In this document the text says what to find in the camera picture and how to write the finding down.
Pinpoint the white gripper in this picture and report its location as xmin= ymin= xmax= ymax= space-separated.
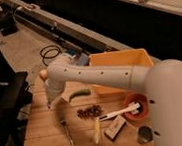
xmin=45 ymin=83 xmax=64 ymax=108

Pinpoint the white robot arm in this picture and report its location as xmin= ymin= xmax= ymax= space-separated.
xmin=40 ymin=54 xmax=182 ymax=146

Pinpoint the metal cup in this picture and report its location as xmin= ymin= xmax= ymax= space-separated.
xmin=137 ymin=126 xmax=153 ymax=145

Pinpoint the apple on green stand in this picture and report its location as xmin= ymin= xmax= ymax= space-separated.
xmin=39 ymin=70 xmax=49 ymax=82

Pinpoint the blue box device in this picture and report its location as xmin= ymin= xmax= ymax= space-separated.
xmin=65 ymin=49 xmax=78 ymax=56

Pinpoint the wooden cutting board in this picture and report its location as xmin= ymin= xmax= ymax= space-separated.
xmin=24 ymin=79 xmax=155 ymax=146

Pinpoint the pile of dark grapes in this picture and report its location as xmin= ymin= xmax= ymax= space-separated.
xmin=77 ymin=104 xmax=103 ymax=119

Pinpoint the metal fork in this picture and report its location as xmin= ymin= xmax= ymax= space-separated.
xmin=61 ymin=120 xmax=75 ymax=146

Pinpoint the wooden block brush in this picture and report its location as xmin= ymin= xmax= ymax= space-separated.
xmin=104 ymin=115 xmax=126 ymax=141

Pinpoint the yellow plastic bin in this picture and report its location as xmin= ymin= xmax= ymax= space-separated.
xmin=87 ymin=45 xmax=158 ymax=97

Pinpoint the black box device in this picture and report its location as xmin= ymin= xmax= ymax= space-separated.
xmin=0 ymin=11 xmax=18 ymax=36

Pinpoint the red clay bowl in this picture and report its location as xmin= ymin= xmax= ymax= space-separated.
xmin=123 ymin=93 xmax=149 ymax=121

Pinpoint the black coiled cable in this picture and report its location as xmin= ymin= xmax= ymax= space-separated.
xmin=39 ymin=43 xmax=65 ymax=68

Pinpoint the metal rail beam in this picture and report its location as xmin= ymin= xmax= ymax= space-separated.
xmin=2 ymin=0 xmax=182 ymax=61

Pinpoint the white handled utensil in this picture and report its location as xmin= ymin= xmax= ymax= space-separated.
xmin=98 ymin=103 xmax=140 ymax=122

